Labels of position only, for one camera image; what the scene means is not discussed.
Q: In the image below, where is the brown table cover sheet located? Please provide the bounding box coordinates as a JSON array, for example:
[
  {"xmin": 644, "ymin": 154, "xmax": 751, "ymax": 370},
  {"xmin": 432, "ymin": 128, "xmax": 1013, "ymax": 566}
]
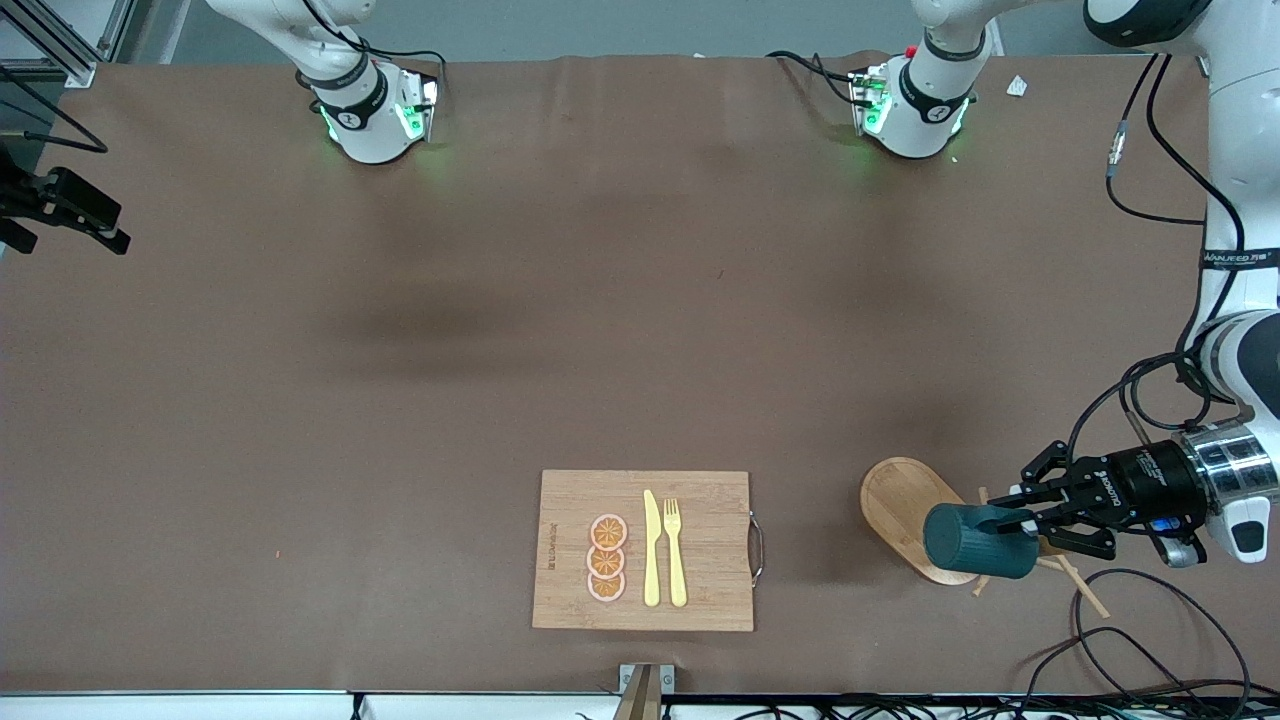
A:
[{"xmin": 0, "ymin": 50, "xmax": 1280, "ymax": 696}]

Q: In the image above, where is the black cable bundle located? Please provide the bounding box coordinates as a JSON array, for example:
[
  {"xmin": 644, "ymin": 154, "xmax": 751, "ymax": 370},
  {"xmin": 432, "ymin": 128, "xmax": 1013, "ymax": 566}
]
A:
[{"xmin": 690, "ymin": 690, "xmax": 1280, "ymax": 720}]

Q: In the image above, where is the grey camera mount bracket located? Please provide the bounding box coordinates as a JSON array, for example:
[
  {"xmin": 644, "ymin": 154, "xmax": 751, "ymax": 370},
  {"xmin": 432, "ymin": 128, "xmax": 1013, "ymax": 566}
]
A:
[{"xmin": 618, "ymin": 663, "xmax": 676, "ymax": 720}]

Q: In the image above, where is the teal mug with handle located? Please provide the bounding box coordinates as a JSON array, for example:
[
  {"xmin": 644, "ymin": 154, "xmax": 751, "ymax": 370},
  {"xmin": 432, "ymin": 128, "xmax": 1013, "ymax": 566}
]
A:
[{"xmin": 922, "ymin": 502, "xmax": 1041, "ymax": 581}]

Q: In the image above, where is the yellow plastic fork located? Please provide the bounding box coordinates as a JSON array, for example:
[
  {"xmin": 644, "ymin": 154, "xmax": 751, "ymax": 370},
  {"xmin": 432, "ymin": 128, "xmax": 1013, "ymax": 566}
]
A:
[{"xmin": 663, "ymin": 498, "xmax": 689, "ymax": 609}]

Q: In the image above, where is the yellow plastic knife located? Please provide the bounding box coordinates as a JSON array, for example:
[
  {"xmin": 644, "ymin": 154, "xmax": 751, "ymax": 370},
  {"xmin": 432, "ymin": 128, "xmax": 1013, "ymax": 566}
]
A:
[{"xmin": 643, "ymin": 489, "xmax": 662, "ymax": 608}]

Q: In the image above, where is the wooden mug rack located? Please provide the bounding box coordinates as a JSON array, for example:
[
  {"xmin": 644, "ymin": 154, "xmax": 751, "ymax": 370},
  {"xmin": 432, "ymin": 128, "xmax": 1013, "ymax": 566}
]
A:
[{"xmin": 859, "ymin": 456, "xmax": 1113, "ymax": 621}]

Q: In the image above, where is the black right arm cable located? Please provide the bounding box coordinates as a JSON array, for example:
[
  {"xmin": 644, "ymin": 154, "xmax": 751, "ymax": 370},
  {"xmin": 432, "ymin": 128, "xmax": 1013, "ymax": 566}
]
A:
[{"xmin": 0, "ymin": 65, "xmax": 109, "ymax": 154}]

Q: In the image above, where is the black looped cable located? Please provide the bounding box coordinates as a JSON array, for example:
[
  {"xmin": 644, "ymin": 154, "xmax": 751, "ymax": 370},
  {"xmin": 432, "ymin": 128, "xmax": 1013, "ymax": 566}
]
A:
[{"xmin": 1015, "ymin": 568, "xmax": 1253, "ymax": 720}]

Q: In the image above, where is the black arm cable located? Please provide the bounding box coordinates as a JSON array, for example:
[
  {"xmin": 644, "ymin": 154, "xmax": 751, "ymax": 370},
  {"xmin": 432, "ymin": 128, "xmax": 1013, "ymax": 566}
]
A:
[
  {"xmin": 0, "ymin": 65, "xmax": 109, "ymax": 154},
  {"xmin": 1065, "ymin": 55, "xmax": 1246, "ymax": 471}
]

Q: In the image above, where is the aluminium frame post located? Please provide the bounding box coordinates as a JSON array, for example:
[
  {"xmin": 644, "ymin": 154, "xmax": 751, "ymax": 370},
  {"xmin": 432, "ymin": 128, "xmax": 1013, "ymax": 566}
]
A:
[{"xmin": 0, "ymin": 0, "xmax": 136, "ymax": 89}]

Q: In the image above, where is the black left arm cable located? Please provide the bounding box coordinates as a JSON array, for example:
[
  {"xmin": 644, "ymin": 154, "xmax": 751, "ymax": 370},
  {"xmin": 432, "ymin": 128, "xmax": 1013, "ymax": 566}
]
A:
[{"xmin": 1065, "ymin": 55, "xmax": 1246, "ymax": 471}]

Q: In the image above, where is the bamboo cutting board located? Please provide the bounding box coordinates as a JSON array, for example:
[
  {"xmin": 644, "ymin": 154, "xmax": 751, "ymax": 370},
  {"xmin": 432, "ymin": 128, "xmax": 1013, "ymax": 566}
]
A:
[{"xmin": 531, "ymin": 469, "xmax": 766, "ymax": 633}]

